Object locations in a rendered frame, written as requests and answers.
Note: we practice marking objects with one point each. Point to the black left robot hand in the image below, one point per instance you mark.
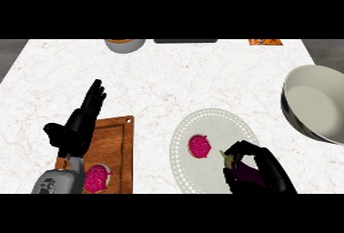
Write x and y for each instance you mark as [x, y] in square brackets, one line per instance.
[79, 127]

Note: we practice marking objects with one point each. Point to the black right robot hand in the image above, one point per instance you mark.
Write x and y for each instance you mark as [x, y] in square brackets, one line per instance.
[272, 170]

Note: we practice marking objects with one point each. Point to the purple eggplant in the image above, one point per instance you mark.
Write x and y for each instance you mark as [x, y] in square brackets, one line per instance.
[247, 174]

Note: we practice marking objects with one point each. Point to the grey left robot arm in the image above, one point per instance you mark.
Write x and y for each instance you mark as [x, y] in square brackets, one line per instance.
[60, 180]

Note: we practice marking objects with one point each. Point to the white round placemat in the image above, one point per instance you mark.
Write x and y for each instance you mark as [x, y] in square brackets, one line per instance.
[210, 151]

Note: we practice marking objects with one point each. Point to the grey metal bowl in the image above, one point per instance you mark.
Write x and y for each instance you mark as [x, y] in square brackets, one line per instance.
[315, 104]

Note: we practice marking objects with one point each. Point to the brown wooden cutting board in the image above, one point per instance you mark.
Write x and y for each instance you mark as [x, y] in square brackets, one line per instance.
[114, 151]

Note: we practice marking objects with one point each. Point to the pink half fruit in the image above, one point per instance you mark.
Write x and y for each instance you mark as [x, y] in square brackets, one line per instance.
[97, 179]
[200, 146]

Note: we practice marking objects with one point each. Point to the grey cup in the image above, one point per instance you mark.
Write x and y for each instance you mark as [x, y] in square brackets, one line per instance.
[125, 45]

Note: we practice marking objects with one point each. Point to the dark grey flat object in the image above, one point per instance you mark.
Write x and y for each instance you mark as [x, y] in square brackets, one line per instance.
[185, 40]

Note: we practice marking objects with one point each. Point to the orange packet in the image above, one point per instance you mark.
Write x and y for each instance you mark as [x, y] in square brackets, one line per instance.
[266, 42]

